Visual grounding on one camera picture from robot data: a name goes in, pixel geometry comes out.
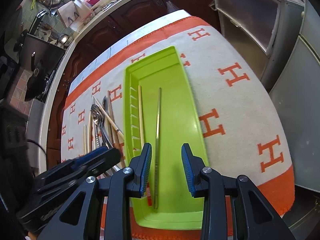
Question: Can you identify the metal chopstick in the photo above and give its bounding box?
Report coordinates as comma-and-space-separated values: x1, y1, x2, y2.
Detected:
153, 88, 162, 209

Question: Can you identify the green plastic utensil tray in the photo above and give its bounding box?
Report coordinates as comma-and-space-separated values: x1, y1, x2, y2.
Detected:
123, 45, 210, 231

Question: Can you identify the silver fork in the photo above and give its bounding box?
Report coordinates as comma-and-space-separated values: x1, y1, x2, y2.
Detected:
91, 103, 113, 148

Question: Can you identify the large silver spoon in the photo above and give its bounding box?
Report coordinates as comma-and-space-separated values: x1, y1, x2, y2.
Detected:
92, 114, 101, 148

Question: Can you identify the grey refrigerator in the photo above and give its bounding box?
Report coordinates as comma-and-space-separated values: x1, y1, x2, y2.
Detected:
260, 0, 320, 233

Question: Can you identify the cream chopstick red striped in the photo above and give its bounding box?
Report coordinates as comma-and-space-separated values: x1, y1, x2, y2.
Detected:
138, 85, 152, 206

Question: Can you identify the spoon with gold handle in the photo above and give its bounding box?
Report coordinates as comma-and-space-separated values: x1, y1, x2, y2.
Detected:
102, 96, 113, 148

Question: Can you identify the cream chopstick far left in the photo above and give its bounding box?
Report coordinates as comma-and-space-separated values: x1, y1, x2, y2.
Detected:
83, 125, 88, 155

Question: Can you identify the cream chopstick red end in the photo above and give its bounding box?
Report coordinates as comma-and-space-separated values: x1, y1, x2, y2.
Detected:
92, 96, 124, 140

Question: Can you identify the orange white H blanket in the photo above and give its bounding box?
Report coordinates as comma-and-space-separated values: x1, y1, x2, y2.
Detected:
61, 16, 296, 240

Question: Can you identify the black cable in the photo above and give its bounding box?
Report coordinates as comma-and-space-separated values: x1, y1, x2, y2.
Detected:
26, 139, 48, 157

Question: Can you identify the black stove cooktop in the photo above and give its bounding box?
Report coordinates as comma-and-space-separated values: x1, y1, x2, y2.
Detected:
19, 34, 65, 101

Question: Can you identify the brown wooden chopstick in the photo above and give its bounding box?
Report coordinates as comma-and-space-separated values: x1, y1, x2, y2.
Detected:
107, 90, 125, 167

